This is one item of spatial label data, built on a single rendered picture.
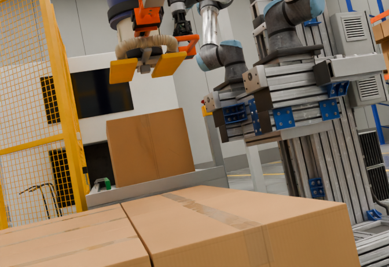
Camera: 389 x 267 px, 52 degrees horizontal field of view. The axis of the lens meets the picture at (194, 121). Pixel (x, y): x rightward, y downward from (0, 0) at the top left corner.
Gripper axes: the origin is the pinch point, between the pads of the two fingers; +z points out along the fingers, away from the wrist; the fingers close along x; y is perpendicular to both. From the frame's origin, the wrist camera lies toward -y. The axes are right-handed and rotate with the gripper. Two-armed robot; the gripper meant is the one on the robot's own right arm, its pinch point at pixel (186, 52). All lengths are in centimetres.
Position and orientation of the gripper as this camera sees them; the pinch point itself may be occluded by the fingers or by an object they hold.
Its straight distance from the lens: 204.0
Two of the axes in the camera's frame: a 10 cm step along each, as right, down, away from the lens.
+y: 2.2, -1.3, -9.7
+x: 9.6, -1.7, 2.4
